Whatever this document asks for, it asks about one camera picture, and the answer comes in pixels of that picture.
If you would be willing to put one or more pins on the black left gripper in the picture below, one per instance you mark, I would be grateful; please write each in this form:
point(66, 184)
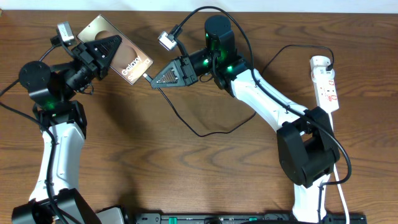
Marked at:
point(88, 59)

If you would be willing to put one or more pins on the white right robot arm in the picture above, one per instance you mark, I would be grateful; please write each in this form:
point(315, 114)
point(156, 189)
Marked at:
point(306, 144)

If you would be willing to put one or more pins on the white power strip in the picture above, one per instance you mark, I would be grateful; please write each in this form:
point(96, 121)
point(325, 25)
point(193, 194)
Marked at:
point(325, 89)

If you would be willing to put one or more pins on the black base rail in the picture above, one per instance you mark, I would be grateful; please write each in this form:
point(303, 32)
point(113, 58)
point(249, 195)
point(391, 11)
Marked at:
point(217, 218)

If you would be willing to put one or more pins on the white USB wall charger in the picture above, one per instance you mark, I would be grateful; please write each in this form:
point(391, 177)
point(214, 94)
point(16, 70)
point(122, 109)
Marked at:
point(321, 63)

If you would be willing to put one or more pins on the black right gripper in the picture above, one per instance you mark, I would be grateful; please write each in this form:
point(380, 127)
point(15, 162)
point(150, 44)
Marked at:
point(183, 70)

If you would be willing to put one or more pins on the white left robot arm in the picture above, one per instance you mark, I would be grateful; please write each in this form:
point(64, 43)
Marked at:
point(63, 123)

